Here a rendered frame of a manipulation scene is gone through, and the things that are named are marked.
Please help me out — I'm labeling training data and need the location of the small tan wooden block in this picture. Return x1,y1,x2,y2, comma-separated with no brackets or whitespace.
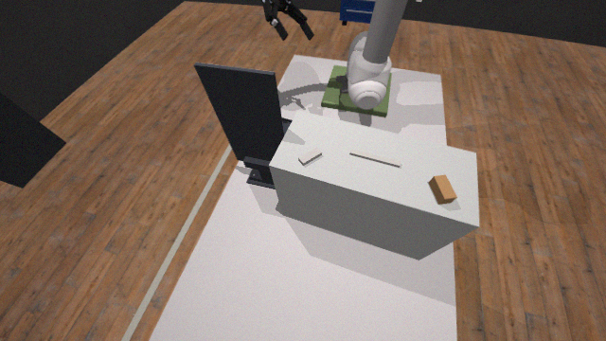
429,174,457,205

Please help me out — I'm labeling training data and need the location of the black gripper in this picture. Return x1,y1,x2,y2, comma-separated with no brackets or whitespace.
261,0,314,41

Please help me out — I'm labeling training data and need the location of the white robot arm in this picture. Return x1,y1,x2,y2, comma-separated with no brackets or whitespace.
336,0,408,110

